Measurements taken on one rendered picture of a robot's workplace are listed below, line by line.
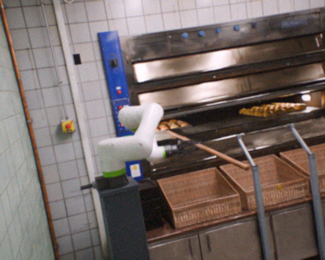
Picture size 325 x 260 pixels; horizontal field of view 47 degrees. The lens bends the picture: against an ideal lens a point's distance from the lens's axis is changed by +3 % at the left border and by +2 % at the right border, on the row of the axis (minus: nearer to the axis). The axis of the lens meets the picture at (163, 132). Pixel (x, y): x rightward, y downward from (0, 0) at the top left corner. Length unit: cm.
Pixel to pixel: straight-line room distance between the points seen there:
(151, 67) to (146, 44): 20
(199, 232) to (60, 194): 117
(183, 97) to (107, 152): 147
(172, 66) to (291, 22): 120
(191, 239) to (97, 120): 121
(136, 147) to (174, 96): 143
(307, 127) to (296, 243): 113
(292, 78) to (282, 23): 50
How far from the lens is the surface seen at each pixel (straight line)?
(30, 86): 308
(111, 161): 190
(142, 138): 185
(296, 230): 326
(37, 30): 311
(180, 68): 321
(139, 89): 312
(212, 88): 332
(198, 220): 291
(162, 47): 321
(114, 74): 306
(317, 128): 384
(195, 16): 331
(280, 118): 362
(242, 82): 344
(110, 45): 308
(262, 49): 354
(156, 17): 321
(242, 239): 305
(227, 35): 341
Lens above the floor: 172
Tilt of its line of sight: 8 degrees down
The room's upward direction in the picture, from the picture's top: 9 degrees counter-clockwise
